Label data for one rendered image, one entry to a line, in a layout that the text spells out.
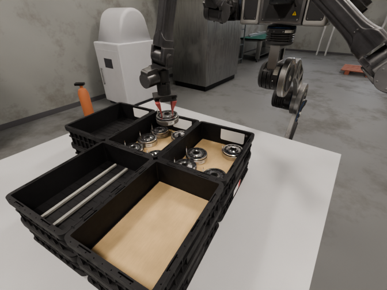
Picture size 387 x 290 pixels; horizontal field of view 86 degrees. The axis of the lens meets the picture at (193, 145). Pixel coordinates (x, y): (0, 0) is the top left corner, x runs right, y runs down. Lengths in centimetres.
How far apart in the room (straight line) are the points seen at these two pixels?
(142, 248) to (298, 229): 60
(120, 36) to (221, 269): 336
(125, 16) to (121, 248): 338
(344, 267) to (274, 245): 103
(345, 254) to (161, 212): 147
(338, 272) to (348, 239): 31
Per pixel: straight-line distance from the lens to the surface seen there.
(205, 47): 441
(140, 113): 137
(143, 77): 85
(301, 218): 102
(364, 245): 208
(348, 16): 63
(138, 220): 77
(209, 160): 100
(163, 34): 85
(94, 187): 95
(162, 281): 55
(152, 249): 70
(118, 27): 370
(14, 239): 110
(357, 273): 190
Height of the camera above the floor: 142
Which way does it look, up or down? 32 degrees down
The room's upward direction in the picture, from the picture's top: straight up
